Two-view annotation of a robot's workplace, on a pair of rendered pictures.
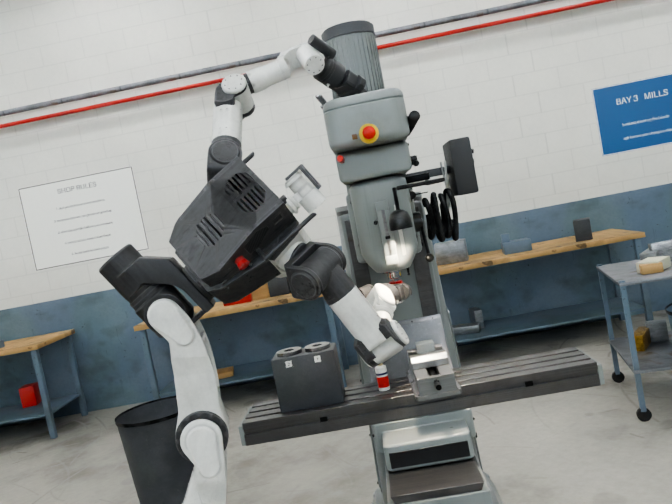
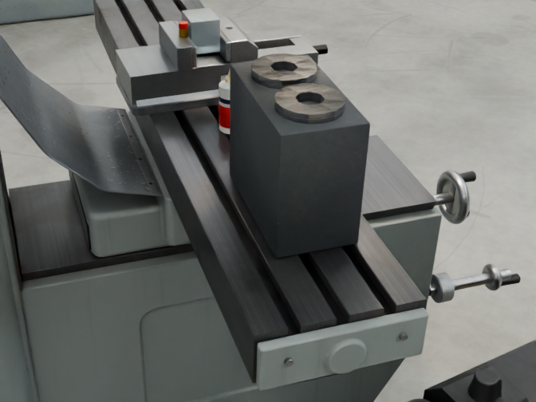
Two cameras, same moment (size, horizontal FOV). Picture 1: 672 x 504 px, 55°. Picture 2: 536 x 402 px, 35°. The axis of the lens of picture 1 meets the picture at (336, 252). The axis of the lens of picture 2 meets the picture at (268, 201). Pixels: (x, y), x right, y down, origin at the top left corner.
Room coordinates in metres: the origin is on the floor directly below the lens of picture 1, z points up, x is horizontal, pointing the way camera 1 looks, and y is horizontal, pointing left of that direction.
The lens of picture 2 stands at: (2.69, 1.10, 1.58)
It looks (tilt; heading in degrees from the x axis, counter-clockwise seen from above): 33 degrees down; 247
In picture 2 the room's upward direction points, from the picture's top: 2 degrees clockwise
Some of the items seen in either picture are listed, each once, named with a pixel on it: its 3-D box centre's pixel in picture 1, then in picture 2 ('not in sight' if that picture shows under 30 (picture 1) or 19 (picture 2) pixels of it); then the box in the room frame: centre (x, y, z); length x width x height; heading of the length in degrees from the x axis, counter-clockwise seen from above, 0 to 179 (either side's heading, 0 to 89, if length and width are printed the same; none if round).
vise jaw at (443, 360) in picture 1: (428, 359); (230, 37); (2.19, -0.24, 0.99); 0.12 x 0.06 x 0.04; 88
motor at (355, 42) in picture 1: (354, 71); not in sight; (2.50, -0.20, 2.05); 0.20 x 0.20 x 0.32
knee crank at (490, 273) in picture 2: not in sight; (474, 280); (1.73, -0.01, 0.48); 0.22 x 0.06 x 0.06; 176
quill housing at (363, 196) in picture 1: (384, 224); not in sight; (2.25, -0.18, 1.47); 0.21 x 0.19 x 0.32; 86
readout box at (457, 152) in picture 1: (461, 167); not in sight; (2.52, -0.54, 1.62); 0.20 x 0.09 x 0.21; 176
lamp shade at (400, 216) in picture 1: (399, 219); not in sight; (2.05, -0.22, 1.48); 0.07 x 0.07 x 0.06
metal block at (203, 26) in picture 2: (425, 350); (200, 30); (2.24, -0.24, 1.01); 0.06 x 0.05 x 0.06; 88
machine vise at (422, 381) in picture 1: (429, 367); (217, 57); (2.21, -0.24, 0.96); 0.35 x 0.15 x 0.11; 178
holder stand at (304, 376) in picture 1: (308, 375); (293, 147); (2.25, 0.18, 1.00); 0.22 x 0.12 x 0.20; 86
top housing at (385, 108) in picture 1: (366, 126); not in sight; (2.26, -0.18, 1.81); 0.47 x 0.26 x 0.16; 176
